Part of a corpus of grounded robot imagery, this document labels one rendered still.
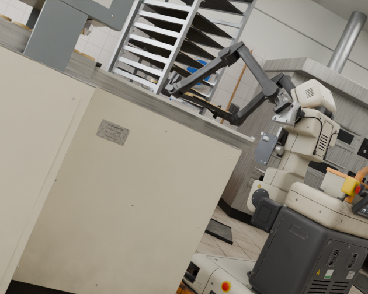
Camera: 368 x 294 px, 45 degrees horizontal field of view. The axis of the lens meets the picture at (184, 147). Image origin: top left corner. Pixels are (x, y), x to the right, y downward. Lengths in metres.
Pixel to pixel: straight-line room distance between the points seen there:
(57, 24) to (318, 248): 1.32
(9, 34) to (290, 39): 5.23
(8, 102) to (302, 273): 1.32
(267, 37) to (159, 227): 4.77
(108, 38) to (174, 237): 4.28
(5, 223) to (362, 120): 4.87
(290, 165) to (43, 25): 1.42
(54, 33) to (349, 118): 4.69
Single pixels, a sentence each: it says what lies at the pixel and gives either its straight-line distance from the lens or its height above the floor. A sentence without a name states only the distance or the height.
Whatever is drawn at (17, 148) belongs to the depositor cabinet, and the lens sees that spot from 1.39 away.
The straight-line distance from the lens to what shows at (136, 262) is 1.82.
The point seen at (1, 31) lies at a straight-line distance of 1.50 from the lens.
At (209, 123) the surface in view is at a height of 0.88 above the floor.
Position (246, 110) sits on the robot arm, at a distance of 2.97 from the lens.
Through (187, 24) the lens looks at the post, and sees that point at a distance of 2.89.
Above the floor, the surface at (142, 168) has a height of 0.63.
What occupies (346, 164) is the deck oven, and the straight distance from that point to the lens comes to 5.76.
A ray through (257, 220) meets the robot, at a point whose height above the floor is 0.56.
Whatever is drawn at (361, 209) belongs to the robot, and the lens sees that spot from 2.07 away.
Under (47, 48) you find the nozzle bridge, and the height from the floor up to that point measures 0.88.
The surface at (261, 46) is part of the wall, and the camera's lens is 6.25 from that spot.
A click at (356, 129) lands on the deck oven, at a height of 1.58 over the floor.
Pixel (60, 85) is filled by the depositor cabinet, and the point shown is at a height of 0.80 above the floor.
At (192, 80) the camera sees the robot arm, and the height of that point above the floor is 1.07.
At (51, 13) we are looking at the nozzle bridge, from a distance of 1.36.
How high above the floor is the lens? 0.87
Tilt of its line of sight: 4 degrees down
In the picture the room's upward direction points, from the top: 25 degrees clockwise
